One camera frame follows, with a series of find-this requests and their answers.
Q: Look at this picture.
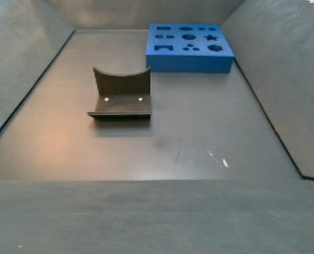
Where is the black curved holder bracket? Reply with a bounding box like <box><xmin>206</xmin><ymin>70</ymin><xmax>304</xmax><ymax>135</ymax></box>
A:
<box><xmin>87</xmin><ymin>68</ymin><xmax>151</xmax><ymax>119</ymax></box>

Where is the blue shape sorter box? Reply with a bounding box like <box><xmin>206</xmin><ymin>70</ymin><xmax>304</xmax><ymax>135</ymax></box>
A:
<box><xmin>145</xmin><ymin>23</ymin><xmax>234</xmax><ymax>73</ymax></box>

